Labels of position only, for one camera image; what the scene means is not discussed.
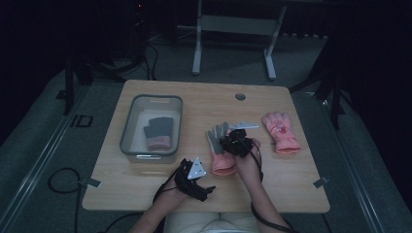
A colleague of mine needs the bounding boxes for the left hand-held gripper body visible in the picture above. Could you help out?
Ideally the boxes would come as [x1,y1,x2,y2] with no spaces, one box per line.
[174,157,217,202]

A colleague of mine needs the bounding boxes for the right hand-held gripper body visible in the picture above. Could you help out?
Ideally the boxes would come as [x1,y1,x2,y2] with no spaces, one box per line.
[227,121,260,159]

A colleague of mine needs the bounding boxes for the pink glove with grey palm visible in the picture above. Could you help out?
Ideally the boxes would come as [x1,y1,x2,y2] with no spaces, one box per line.
[206,121,239,177]

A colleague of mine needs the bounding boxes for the grey plastic bin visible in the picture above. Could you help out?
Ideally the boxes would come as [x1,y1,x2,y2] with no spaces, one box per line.
[120,93,184,164]

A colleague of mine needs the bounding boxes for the person's right hand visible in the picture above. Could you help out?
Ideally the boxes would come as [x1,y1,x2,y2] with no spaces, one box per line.
[233,138,263,186]

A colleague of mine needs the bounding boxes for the person's left hand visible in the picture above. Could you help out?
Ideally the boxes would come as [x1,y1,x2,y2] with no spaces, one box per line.
[159,179,192,209]

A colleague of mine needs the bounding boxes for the pink glove with red print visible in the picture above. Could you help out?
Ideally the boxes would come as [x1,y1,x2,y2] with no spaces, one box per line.
[261,111,302,154]

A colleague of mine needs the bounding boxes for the person's legs in beige trousers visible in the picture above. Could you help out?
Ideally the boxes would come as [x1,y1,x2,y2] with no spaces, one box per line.
[163,212,260,233]

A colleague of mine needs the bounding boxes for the grey tape piece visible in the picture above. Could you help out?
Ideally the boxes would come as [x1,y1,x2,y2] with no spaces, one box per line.
[312,177,329,189]
[86,177,102,189]

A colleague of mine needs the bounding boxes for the black metal stand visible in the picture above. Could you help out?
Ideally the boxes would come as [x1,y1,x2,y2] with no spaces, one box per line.
[56,52,129,117]
[290,33,356,131]

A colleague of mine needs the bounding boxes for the dark equipment with red light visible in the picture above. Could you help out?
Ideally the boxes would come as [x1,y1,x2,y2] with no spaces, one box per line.
[127,0,152,67]

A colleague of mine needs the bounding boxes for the right hand-held gripper black cable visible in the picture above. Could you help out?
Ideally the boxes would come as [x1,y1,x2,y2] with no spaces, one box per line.
[247,138,300,233]

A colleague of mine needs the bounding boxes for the hand-held gripper black cable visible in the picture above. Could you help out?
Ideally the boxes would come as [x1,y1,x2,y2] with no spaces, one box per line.
[247,138,300,233]
[152,164,183,208]

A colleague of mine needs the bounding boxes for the left hand-held gripper black cable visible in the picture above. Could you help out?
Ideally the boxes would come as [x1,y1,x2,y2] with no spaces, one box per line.
[152,164,183,208]

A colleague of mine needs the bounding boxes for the black background cables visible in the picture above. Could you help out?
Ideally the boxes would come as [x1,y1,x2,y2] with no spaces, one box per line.
[140,30,160,82]

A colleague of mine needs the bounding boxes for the black floor cable loop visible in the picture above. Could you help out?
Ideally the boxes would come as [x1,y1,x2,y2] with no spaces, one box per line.
[48,167,83,233]

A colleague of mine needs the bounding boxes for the white metal desk frame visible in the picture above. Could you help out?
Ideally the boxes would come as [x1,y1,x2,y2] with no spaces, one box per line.
[176,0,288,82]

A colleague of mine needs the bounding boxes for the aluminium floor rail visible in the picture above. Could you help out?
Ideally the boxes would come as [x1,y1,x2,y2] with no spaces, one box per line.
[310,91,388,233]
[0,86,91,229]

